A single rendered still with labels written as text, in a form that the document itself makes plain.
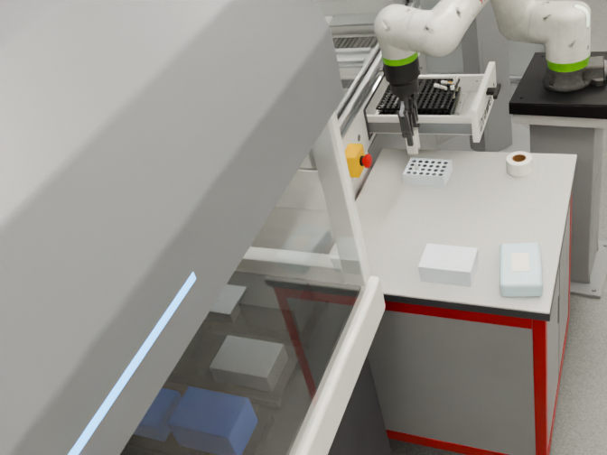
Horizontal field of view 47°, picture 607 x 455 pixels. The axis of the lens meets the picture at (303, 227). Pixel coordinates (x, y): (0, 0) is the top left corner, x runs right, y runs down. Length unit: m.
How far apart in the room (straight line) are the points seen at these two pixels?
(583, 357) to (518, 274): 0.93
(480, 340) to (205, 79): 1.09
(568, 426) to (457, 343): 0.68
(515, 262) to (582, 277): 1.07
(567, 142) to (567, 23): 0.39
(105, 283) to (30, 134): 0.18
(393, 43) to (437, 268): 0.57
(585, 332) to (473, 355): 0.86
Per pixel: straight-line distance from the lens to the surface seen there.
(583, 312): 2.72
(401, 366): 1.98
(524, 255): 1.75
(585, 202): 2.55
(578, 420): 2.43
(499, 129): 3.39
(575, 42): 2.30
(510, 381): 1.91
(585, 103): 2.28
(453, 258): 1.74
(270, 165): 1.05
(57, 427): 0.75
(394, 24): 1.80
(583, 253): 2.70
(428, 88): 2.26
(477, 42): 3.12
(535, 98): 2.33
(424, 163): 2.09
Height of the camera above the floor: 1.99
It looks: 38 degrees down
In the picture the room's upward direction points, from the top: 16 degrees counter-clockwise
